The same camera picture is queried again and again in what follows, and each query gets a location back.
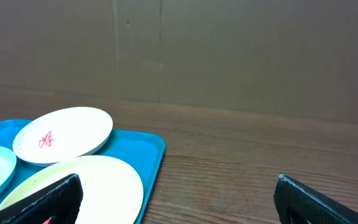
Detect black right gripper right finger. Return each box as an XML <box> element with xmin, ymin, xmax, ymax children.
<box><xmin>273</xmin><ymin>174</ymin><xmax>358</xmax><ymax>224</ymax></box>

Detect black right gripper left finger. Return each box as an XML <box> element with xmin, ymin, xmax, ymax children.
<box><xmin>0</xmin><ymin>174</ymin><xmax>83</xmax><ymax>224</ymax></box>

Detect blue plastic tray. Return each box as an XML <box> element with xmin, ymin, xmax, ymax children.
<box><xmin>0</xmin><ymin>119</ymin><xmax>166</xmax><ymax>224</ymax></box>

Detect yellow-green plate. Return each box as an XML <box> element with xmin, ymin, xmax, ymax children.
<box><xmin>0</xmin><ymin>155</ymin><xmax>144</xmax><ymax>224</ymax></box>

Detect white plate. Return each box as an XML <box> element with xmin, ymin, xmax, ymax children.
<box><xmin>12</xmin><ymin>106</ymin><xmax>113</xmax><ymax>167</ymax></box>

